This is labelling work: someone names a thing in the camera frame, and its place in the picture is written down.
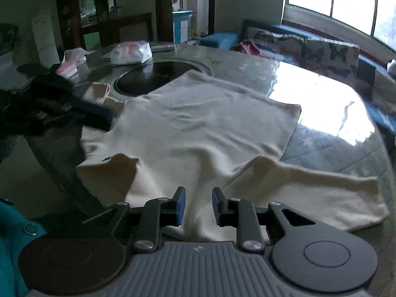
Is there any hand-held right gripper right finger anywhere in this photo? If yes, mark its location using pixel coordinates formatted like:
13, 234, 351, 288
212, 187, 317, 252

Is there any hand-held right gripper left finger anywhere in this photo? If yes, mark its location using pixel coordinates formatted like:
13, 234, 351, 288
82, 186, 186, 252

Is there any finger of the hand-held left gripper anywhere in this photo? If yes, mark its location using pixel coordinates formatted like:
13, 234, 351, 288
63, 98, 112, 131

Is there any cream long-sleeve sweater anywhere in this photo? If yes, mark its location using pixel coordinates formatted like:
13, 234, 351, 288
75, 69, 390, 242

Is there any small pink tissue packet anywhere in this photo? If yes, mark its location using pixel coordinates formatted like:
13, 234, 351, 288
55, 48, 87, 78

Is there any white refrigerator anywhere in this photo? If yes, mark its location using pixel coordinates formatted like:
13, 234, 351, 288
31, 10, 61, 69

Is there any black round cooktop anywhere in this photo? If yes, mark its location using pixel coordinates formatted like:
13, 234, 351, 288
113, 61, 215, 97

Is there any white pink tissue pack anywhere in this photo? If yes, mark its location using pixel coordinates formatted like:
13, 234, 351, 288
109, 40, 153, 66

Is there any dark wooden cabinet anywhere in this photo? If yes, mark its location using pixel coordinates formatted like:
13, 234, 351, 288
55, 0, 155, 51

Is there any grey remote control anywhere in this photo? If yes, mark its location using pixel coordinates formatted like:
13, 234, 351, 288
150, 44, 177, 53

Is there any blue white cabinet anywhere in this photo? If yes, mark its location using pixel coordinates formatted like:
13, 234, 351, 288
172, 9, 194, 43

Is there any person's teal jacket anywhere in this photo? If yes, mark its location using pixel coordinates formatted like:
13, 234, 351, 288
0, 196, 48, 297

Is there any blue pillow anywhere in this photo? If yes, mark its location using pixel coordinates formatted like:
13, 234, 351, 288
197, 31, 242, 50

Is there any pink cloth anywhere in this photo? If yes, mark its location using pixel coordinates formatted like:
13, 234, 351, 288
231, 39, 264, 57

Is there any butterfly print sofa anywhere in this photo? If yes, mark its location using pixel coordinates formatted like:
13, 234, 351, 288
241, 19, 396, 137

